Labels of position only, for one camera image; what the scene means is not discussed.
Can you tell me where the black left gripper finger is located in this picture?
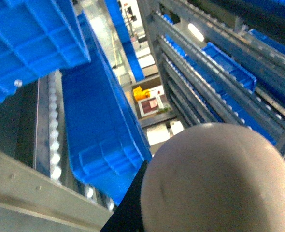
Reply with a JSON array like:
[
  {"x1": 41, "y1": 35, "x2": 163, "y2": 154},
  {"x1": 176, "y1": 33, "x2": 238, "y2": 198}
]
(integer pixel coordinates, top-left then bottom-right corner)
[{"x1": 100, "y1": 160, "x2": 148, "y2": 232}]

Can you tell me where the beige plastic dustpan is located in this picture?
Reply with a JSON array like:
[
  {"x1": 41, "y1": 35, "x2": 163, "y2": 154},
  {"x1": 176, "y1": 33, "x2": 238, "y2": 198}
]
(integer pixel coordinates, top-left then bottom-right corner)
[{"x1": 141, "y1": 123, "x2": 285, "y2": 232}]

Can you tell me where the steel roller shelf rack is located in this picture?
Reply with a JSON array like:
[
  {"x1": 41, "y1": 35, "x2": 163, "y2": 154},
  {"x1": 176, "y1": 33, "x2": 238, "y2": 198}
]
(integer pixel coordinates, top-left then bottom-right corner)
[{"x1": 0, "y1": 0, "x2": 285, "y2": 232}]

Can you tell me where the blue plastic bin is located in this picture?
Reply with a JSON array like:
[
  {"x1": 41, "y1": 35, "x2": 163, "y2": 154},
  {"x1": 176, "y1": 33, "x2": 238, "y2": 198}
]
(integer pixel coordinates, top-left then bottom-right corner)
[
  {"x1": 61, "y1": 13, "x2": 152, "y2": 204},
  {"x1": 202, "y1": 42, "x2": 257, "y2": 93},
  {"x1": 0, "y1": 0, "x2": 90, "y2": 103}
]

